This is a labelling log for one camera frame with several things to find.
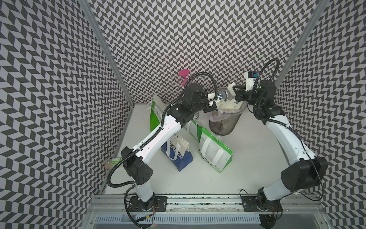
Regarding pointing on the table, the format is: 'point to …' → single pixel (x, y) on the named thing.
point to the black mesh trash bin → (223, 123)
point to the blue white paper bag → (176, 151)
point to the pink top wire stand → (184, 72)
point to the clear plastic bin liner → (226, 109)
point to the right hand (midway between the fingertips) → (234, 88)
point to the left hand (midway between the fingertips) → (215, 94)
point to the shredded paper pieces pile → (229, 104)
